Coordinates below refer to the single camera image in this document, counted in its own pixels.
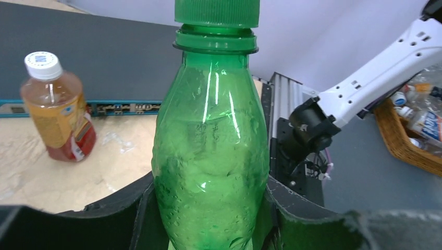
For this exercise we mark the clear labelled bottle in basket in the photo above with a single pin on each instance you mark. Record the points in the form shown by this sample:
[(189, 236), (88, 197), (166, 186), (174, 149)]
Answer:
[(426, 123)]

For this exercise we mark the white bottle cap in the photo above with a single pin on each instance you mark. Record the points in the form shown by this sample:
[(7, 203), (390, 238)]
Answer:
[(43, 66)]

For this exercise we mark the dark blue network switch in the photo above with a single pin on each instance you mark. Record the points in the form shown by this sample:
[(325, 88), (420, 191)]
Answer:
[(126, 67)]

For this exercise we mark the green plastic bottle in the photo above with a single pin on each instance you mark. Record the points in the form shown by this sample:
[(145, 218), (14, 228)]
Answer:
[(210, 154)]

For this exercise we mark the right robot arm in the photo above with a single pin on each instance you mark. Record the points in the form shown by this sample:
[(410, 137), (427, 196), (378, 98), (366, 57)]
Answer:
[(319, 118)]

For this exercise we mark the aluminium frame rail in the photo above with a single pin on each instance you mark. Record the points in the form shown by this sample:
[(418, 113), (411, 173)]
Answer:
[(287, 94)]

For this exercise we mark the woven wicker basket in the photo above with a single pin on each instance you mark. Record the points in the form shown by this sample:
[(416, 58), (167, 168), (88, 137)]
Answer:
[(396, 138)]

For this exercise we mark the green bottle cap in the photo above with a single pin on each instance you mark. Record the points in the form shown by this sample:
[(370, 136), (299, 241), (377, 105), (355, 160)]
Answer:
[(218, 13)]

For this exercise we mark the brown drink bottle in basket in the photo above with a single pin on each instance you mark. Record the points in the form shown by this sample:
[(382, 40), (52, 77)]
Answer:
[(422, 91)]

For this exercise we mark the tea bottle with yellow-red label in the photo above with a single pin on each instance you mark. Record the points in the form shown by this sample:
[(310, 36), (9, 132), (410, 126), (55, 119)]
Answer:
[(60, 115)]

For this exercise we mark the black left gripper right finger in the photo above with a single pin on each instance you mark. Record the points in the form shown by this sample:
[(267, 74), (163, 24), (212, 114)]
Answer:
[(287, 220)]

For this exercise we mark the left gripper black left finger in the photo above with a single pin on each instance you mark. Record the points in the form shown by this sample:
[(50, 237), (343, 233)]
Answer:
[(126, 219)]

